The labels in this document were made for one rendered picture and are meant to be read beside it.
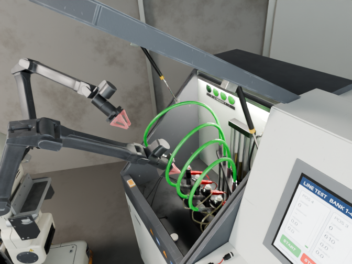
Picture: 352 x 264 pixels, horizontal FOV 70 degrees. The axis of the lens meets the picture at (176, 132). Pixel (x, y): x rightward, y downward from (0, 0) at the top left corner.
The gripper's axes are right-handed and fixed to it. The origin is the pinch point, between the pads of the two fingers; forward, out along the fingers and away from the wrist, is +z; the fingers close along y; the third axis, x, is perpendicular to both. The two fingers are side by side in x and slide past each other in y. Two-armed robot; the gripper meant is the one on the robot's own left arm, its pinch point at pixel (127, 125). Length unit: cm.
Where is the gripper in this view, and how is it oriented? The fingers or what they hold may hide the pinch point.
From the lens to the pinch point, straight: 122.2
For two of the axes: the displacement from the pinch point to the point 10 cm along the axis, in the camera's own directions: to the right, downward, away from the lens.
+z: 7.4, 6.5, 1.8
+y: 0.7, -3.4, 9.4
